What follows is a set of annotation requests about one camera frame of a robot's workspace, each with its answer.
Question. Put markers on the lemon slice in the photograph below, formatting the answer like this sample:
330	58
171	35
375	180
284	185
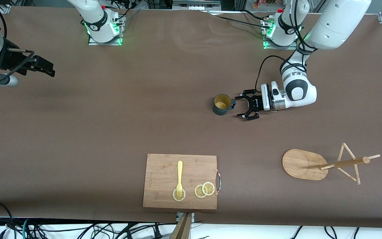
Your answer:
198	192
208	188
175	197

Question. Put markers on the wooden cup rack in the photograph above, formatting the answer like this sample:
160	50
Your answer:
302	164

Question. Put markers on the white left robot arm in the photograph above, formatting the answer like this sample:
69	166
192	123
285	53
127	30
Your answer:
337	23

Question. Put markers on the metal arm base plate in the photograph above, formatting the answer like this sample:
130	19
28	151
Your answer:
267	46
119	33

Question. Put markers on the wooden slat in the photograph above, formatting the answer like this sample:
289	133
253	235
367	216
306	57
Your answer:
182	229

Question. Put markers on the white power strip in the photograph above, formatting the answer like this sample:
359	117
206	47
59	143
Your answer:
196	4

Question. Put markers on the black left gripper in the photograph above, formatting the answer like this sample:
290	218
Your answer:
255	103

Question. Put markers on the yellow plastic fork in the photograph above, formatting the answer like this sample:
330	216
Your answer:
179	172

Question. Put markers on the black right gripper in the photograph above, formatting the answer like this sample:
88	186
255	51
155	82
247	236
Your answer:
11	59

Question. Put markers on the teal cup yellow inside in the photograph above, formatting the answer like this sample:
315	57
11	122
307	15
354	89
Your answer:
222	104

